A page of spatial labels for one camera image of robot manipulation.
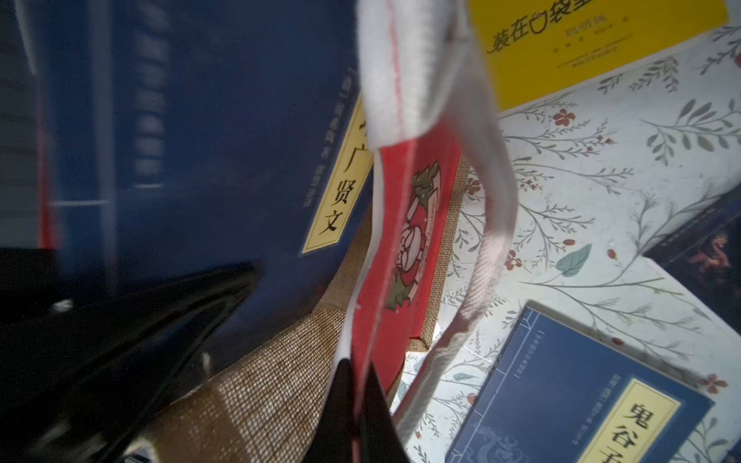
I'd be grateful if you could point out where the jute canvas Christmas bag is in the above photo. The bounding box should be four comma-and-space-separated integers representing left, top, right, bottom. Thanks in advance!
140, 1, 517, 462

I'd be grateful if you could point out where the blue book front right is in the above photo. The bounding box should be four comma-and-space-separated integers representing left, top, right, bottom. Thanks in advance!
446, 307, 714, 462

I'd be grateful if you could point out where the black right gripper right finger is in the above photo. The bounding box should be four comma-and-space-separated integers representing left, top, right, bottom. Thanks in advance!
302, 359, 409, 463

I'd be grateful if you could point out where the yellow cartoon book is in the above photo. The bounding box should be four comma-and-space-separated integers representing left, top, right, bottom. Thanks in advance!
468, 0, 729, 111

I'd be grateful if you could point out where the blue book yellow label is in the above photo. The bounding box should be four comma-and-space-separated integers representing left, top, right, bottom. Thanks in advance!
14, 1, 361, 370

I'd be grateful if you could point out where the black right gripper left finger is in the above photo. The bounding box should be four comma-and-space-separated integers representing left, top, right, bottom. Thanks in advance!
1, 248, 261, 462

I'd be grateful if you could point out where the floral table cloth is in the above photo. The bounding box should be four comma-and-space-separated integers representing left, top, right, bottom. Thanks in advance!
407, 19, 740, 462

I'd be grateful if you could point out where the dark portrait book right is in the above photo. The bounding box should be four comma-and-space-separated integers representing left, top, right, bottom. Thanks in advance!
645, 187, 740, 332

